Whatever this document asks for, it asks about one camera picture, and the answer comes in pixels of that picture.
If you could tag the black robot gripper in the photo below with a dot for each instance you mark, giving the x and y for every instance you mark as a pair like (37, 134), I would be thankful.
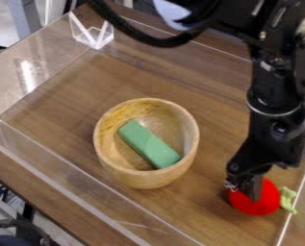
(275, 142)

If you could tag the red plush fruit green stem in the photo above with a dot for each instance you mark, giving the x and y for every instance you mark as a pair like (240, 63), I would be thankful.
(273, 199)

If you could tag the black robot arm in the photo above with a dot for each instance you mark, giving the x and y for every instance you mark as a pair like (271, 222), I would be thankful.
(272, 26)

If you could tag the green rectangular block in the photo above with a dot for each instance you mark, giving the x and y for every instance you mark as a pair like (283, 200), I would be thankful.
(148, 145)

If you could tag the round wooden bowl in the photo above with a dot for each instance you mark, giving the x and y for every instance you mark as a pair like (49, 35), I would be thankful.
(172, 123)

